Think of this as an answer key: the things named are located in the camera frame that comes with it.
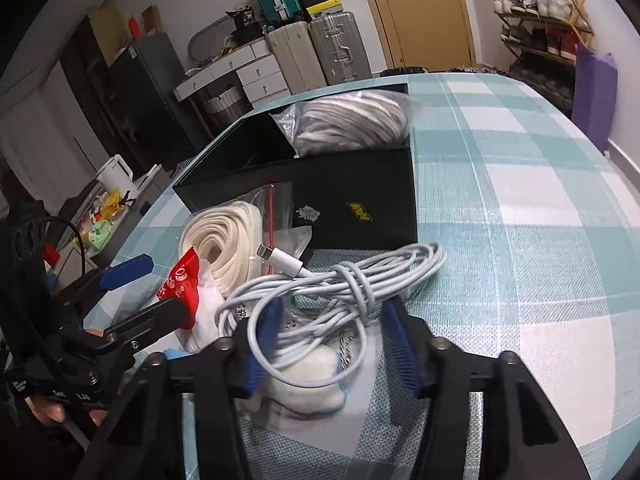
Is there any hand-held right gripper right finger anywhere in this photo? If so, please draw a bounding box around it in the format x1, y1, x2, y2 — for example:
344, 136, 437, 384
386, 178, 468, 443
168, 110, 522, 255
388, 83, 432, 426
382, 296, 591, 480

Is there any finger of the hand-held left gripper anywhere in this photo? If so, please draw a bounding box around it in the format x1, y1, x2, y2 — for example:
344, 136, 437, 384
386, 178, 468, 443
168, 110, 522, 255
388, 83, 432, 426
54, 254, 154, 323
102, 296, 196, 356

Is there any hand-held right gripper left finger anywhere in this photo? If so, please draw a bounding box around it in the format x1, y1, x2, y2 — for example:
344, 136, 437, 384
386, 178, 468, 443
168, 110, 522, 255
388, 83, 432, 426
85, 297, 286, 480

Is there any red and white packet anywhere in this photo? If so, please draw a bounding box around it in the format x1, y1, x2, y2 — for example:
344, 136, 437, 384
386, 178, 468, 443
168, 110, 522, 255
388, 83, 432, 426
157, 246, 203, 331

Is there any clear bag of white cotton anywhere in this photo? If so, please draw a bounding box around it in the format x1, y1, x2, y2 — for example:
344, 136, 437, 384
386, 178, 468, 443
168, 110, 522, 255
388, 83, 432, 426
235, 305, 391, 458

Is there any white charging cable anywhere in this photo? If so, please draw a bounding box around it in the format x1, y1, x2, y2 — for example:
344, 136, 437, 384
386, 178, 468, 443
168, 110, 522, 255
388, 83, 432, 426
217, 242, 448, 388

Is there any black box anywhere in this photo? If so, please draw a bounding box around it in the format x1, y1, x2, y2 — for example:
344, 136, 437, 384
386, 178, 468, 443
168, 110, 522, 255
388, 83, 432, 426
172, 82, 418, 251

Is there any person's left hand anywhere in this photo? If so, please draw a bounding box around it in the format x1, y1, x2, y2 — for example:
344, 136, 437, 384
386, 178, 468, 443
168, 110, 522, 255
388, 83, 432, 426
22, 394, 68, 425

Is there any white kettle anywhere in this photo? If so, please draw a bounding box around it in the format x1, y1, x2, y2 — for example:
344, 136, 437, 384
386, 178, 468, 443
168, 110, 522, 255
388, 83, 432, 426
96, 155, 135, 196

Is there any teal checked tablecloth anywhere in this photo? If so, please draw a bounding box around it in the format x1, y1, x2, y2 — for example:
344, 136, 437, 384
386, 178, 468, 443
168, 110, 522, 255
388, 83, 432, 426
37, 72, 640, 480

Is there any black refrigerator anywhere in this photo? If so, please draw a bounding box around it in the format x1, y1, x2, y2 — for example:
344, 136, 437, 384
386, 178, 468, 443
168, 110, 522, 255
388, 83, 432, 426
60, 32, 211, 171

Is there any laundry basket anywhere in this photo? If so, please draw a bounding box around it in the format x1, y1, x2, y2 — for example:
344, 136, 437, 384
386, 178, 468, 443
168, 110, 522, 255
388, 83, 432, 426
202, 85, 251, 126

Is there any white drawer cabinet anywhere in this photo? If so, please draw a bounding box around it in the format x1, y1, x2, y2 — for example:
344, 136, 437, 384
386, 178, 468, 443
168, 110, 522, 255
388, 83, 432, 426
174, 39, 291, 126

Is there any yellow cardboard box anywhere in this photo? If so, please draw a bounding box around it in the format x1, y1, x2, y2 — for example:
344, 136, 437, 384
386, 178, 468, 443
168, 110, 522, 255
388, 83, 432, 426
90, 5, 131, 66

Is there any oval mirror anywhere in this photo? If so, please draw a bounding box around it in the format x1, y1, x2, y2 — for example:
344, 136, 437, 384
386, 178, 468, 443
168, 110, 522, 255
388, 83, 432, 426
187, 15, 236, 63

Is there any beige suitcase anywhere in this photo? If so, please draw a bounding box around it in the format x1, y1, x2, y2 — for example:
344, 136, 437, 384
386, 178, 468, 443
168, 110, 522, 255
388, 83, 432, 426
265, 22, 328, 95

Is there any black bag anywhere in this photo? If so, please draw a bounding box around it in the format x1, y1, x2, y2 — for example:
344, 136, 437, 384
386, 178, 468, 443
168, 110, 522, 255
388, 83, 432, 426
227, 7, 266, 43

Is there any pile of loose shoes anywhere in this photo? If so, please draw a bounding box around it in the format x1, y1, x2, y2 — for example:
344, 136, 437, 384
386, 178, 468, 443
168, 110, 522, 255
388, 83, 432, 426
447, 64, 508, 77

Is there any silver suitcase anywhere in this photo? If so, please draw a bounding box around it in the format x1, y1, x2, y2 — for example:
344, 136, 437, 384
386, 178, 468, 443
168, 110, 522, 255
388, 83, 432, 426
308, 11, 373, 86

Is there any purple bag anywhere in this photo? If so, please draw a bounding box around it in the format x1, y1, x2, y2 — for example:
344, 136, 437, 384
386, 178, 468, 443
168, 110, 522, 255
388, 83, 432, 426
571, 45, 617, 153

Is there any wooden door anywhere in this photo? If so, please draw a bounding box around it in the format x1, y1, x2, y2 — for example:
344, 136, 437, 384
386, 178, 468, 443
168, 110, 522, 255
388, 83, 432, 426
352, 0, 477, 68

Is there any wooden shoe rack with shoes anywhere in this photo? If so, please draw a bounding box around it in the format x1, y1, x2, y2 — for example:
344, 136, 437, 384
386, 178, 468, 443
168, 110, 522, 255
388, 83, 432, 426
482, 0, 593, 108

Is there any black cable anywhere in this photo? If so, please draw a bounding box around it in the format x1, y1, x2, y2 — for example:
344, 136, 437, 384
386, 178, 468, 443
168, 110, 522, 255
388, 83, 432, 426
42, 216, 86, 273

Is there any bag of grey white rope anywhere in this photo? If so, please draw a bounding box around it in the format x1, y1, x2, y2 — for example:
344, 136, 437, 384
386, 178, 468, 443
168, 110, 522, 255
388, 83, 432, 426
270, 91, 416, 158

